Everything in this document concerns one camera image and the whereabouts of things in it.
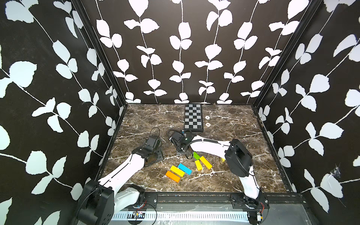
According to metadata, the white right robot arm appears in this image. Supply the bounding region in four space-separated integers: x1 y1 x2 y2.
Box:
166 129 261 200

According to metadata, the long yellow block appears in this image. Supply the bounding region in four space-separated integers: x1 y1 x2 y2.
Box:
200 156 212 169

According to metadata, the cyan block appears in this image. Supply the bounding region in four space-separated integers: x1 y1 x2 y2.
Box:
178 163 192 175

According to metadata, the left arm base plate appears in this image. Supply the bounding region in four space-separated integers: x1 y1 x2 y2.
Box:
124 192 158 211

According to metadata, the yellow block beside orange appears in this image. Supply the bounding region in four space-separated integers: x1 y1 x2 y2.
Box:
170 166 185 177

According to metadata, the checkered board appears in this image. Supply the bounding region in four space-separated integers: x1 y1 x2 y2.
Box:
184 104 204 133

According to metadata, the small yellow block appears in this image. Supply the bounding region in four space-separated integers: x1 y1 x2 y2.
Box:
195 160 203 171

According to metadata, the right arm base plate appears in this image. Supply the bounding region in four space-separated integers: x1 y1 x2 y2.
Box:
230 192 270 211

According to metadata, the white perforated rail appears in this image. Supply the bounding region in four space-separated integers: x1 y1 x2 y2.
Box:
111 211 249 223

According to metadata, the green block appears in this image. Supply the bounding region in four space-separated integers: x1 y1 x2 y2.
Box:
193 152 200 160

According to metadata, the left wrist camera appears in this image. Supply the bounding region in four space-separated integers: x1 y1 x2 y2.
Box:
146 136 161 149

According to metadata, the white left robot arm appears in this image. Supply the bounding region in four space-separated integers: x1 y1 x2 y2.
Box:
75 147 164 225

